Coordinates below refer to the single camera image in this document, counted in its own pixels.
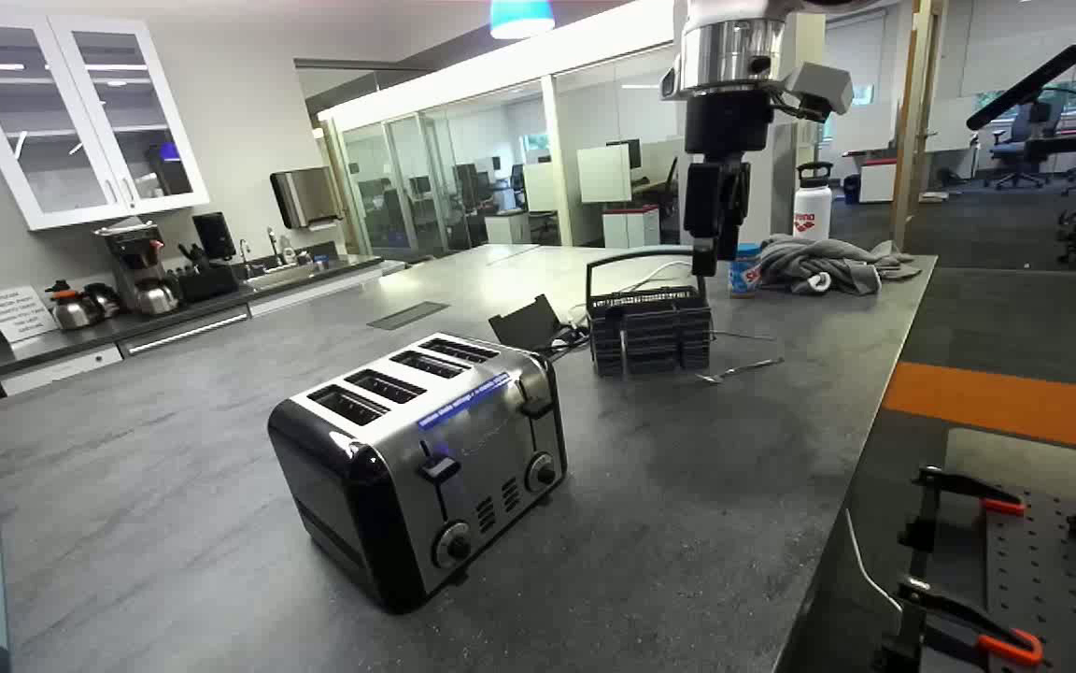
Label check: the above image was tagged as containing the black perforated board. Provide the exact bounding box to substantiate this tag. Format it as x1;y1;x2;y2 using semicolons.
922;488;1076;673

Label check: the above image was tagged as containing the blue pendant lamp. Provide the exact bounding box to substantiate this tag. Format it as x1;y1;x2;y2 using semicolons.
485;0;560;42

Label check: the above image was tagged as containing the chrome black four-slot toaster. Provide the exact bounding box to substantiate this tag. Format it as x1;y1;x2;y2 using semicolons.
267;330;572;618

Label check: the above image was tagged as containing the black silver coffee maker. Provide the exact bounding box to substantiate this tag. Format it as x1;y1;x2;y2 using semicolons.
91;216;182;316

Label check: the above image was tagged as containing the thin metal rod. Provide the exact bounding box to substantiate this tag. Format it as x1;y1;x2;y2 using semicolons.
697;356;787;390

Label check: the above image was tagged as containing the orange floor mat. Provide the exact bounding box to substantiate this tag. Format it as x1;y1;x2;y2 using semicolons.
882;358;1076;464

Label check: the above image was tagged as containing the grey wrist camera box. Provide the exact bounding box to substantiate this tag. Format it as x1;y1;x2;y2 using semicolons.
786;58;860;127

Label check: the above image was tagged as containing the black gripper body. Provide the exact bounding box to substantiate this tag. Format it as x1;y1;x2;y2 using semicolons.
680;84;779;261

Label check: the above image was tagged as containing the white thin cable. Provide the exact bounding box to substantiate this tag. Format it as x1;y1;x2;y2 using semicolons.
841;503;909;618

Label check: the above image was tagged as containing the blue container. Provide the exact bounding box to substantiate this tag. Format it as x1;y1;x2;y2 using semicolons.
728;239;766;299

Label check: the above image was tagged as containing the white glass-door wall cabinet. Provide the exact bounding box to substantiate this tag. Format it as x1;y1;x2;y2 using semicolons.
0;9;213;236

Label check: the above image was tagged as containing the black orange bar clamp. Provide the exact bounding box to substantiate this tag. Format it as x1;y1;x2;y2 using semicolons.
897;461;1033;552
876;572;1051;673

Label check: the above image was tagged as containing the black countertop appliance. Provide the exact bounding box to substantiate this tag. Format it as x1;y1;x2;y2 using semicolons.
191;210;242;264

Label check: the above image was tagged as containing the dark coffee pot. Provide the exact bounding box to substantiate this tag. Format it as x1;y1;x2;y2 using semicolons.
41;277;129;337

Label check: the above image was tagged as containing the black wire dish rack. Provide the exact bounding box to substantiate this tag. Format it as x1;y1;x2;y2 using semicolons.
583;245;719;380

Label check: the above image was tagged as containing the steel paper towel dispenser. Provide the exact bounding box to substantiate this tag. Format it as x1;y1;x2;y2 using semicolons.
267;160;343;233

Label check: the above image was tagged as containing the wooden post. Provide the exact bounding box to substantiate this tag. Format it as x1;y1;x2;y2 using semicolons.
891;0;948;254

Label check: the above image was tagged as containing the small black folded object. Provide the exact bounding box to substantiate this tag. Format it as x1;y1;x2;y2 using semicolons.
485;292;572;358

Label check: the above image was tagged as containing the white paper sign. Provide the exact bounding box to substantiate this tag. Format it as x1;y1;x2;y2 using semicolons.
0;280;59;356

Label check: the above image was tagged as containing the grey crumpled cloth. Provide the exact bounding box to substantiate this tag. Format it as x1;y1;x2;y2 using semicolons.
748;233;928;301

